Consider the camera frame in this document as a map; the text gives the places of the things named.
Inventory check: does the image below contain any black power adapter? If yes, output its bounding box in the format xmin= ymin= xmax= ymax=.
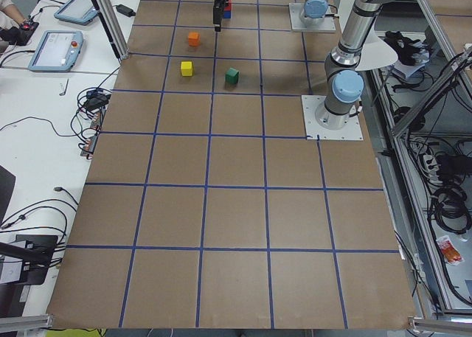
xmin=116 ymin=4 xmax=136 ymax=17

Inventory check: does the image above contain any green wooden block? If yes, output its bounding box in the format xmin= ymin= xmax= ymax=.
xmin=225 ymin=67 xmax=240 ymax=85

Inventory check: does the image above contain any yellow wooden block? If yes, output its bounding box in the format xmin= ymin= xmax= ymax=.
xmin=180 ymin=60 xmax=193 ymax=77

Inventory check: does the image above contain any metal allen key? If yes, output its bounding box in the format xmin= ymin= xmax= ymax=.
xmin=59 ymin=79 xmax=69 ymax=96

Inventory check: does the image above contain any teach pendant tablet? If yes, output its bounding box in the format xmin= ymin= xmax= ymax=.
xmin=54 ymin=0 xmax=97 ymax=26
xmin=28 ymin=30 xmax=83 ymax=72

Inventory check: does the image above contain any far teach pendant tablet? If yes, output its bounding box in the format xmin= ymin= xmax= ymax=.
xmin=54 ymin=0 xmax=97 ymax=26

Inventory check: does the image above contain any orange wooden block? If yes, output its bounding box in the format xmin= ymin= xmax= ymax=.
xmin=187 ymin=32 xmax=201 ymax=47

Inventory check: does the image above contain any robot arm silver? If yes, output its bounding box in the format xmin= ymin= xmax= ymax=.
xmin=299 ymin=0 xmax=329 ymax=25
xmin=316 ymin=0 xmax=394 ymax=130

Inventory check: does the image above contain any near teach pendant tablet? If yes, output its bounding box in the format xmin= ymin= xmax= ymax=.
xmin=28 ymin=30 xmax=83 ymax=72

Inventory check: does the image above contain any red wooden block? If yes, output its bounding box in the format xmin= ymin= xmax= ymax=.
xmin=224 ymin=0 xmax=232 ymax=10

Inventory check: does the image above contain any aluminium frame post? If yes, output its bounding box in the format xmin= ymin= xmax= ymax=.
xmin=91 ymin=0 xmax=129 ymax=60

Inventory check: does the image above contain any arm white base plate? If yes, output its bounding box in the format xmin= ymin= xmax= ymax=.
xmin=301 ymin=95 xmax=364 ymax=141
xmin=288 ymin=3 xmax=336 ymax=33

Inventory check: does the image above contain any orange snack packet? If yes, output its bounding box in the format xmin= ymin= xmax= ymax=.
xmin=436 ymin=235 xmax=463 ymax=265

